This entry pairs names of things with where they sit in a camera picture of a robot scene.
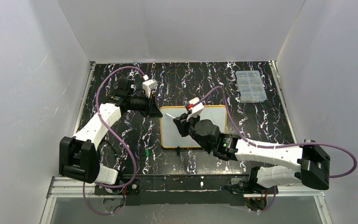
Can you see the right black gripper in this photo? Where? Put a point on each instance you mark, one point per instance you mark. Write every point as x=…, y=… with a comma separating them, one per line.
x=182, y=124

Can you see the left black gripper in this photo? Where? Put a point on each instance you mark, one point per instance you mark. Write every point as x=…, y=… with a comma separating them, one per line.
x=149, y=103

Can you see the yellow framed whiteboard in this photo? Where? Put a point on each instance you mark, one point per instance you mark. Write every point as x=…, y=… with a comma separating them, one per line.
x=213, y=120

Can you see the green marker cap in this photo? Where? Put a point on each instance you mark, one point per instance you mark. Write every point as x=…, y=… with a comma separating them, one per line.
x=147, y=152

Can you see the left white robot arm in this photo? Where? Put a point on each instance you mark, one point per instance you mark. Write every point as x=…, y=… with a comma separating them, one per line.
x=78, y=155

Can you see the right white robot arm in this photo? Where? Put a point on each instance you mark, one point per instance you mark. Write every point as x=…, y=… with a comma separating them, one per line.
x=307, y=164

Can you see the clear plastic compartment box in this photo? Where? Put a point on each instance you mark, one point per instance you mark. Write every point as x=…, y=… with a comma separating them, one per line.
x=250, y=86

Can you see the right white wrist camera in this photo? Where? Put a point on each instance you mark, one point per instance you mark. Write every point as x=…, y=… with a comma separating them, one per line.
x=194, y=108

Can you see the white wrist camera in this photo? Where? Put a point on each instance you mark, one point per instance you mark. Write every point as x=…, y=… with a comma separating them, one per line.
x=148, y=86
x=194, y=108

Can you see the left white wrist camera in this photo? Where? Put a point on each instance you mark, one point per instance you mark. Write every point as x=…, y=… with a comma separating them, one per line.
x=148, y=86

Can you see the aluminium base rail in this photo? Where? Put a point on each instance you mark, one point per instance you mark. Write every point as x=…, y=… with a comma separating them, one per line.
x=63, y=187

